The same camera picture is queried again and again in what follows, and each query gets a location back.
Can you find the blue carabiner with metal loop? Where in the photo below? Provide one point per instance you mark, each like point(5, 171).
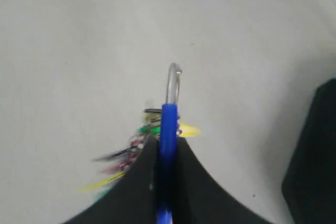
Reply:
point(168, 145)

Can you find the yellow key tag upper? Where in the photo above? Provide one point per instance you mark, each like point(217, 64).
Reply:
point(185, 130)

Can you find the yellow key tag left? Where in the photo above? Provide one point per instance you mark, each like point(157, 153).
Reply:
point(105, 182)

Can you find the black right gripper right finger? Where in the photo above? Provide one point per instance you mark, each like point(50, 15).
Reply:
point(198, 198)

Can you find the green key tag left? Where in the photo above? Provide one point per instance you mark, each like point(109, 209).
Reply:
point(149, 130)

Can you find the red key tag centre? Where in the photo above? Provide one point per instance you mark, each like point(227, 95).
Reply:
point(121, 166)

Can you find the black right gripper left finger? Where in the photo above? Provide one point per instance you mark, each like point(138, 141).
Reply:
point(132, 199)

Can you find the black metal two-tier rack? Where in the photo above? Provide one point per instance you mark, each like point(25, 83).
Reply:
point(309, 184)

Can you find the yellow key tag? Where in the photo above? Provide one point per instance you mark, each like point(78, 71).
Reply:
point(185, 130)
point(105, 182)

